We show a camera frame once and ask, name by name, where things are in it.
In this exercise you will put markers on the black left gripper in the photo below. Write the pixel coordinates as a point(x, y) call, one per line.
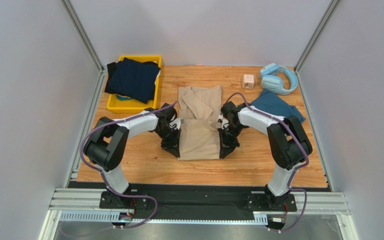
point(173, 146)

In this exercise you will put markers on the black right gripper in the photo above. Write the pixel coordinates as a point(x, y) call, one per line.
point(229, 142)

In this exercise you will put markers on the beige t-shirt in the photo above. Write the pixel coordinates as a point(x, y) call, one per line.
point(199, 109)

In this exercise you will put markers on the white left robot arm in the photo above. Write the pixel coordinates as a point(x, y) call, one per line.
point(103, 148)

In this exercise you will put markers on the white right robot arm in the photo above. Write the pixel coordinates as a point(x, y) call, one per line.
point(289, 144)

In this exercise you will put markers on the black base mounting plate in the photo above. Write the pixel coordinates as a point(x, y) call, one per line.
point(196, 202)

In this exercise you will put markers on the teal folded t-shirt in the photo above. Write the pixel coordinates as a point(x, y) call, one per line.
point(271, 103)

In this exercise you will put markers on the small pink cube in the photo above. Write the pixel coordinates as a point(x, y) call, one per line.
point(248, 81)

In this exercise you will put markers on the yellow plastic bin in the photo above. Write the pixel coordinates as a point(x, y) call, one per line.
point(119, 104)

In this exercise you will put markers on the navy blue t-shirt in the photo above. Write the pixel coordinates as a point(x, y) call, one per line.
point(132, 79)

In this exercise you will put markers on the light blue headphones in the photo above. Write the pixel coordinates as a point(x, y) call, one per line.
point(271, 82)

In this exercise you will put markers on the right aluminium corner post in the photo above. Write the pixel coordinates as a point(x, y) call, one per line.
point(322, 24)

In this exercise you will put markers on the aluminium corner post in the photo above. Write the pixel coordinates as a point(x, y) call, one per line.
point(322, 24)
point(74, 18)

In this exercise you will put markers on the left aluminium corner post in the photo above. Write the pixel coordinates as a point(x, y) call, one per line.
point(74, 18)

